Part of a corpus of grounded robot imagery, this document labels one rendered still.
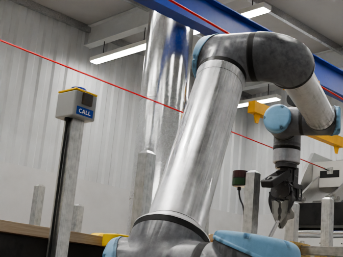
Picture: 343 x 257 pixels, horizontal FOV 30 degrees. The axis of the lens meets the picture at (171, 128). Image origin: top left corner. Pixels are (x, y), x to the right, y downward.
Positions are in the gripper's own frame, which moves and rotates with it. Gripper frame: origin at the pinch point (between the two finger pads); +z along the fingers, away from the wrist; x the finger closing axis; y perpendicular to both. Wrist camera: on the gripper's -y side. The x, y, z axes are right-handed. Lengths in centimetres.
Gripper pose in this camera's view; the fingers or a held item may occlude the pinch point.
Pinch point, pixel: (279, 224)
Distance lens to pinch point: 210.4
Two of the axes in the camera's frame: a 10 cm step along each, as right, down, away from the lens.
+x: -7.4, 1.0, 6.6
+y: 6.6, 2.4, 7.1
